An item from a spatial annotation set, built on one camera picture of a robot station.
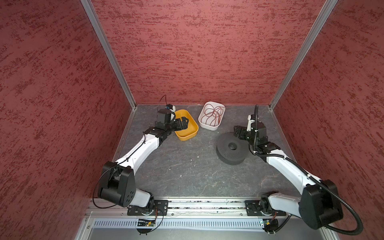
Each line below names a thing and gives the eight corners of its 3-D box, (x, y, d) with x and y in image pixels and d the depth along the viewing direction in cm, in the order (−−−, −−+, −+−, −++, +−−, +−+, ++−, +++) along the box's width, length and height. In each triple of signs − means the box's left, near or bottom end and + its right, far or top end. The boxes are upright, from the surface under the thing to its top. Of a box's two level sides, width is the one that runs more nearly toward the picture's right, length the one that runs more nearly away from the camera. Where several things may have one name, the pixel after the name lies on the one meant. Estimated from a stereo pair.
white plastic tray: (195, 126, 110) (195, 121, 105) (205, 104, 125) (206, 99, 120) (217, 133, 106) (218, 128, 101) (225, 109, 121) (226, 104, 117)
